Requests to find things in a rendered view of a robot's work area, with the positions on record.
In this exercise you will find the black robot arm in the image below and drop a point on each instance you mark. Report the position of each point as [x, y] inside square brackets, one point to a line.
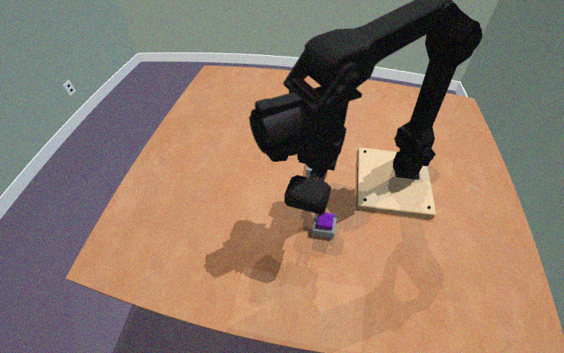
[341, 60]

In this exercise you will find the purple button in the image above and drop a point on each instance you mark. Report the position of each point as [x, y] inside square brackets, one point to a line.
[324, 225]

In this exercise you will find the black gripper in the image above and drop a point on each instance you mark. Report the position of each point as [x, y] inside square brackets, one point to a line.
[308, 193]

